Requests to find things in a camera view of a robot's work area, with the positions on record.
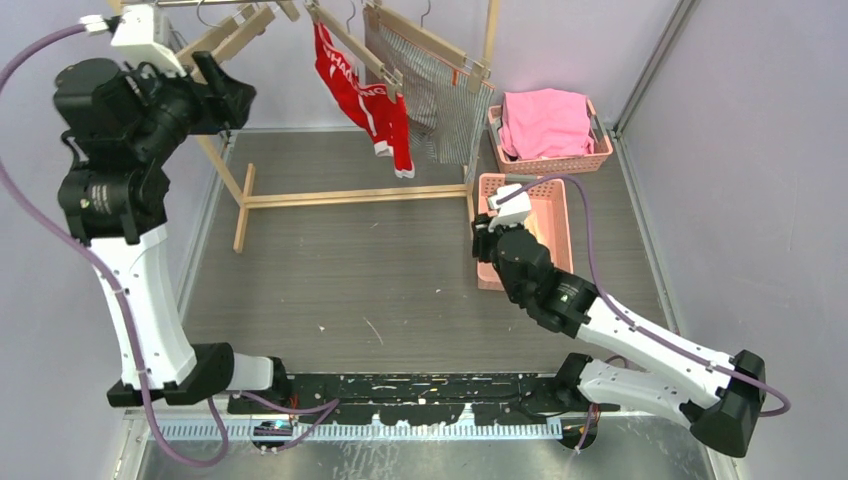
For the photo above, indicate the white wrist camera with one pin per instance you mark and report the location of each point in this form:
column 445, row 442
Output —
column 140, row 33
column 511, row 204

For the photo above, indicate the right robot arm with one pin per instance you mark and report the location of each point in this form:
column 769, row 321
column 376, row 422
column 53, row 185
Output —
column 717, row 396

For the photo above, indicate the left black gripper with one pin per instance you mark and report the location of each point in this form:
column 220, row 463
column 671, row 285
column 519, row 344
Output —
column 234, row 96

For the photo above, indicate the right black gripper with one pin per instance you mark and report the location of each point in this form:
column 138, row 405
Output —
column 483, row 236

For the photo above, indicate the pink basket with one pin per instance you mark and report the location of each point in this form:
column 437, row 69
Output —
column 603, row 148
column 548, row 200

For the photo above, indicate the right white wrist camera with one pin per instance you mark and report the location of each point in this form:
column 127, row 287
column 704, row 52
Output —
column 511, row 204

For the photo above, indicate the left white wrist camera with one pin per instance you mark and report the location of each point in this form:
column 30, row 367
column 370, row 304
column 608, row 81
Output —
column 140, row 33

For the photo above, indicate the white slotted cable duct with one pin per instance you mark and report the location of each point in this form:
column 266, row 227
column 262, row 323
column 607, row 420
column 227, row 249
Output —
column 273, row 430

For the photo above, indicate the pink cloth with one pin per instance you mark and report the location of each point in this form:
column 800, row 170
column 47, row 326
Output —
column 547, row 123

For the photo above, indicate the cream underwear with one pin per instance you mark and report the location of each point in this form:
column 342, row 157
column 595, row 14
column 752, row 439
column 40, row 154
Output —
column 534, row 224

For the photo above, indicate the far pink basket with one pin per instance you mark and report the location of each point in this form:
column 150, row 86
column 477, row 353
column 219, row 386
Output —
column 603, row 148

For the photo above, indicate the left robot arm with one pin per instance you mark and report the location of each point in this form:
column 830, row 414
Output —
column 123, row 124

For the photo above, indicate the beige clip hanger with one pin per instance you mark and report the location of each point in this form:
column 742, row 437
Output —
column 392, row 81
column 478, row 70
column 227, row 38

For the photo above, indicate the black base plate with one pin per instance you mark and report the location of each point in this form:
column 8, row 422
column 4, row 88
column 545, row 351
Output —
column 419, row 399

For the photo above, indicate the red underwear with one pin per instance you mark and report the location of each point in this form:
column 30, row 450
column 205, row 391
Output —
column 370, row 107

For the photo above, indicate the near pink basket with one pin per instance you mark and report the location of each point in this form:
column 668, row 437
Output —
column 548, row 200

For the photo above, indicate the wooden clothes rack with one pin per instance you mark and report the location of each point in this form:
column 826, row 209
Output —
column 247, row 201

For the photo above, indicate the grey striped underwear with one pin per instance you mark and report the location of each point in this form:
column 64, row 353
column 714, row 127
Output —
column 445, row 118

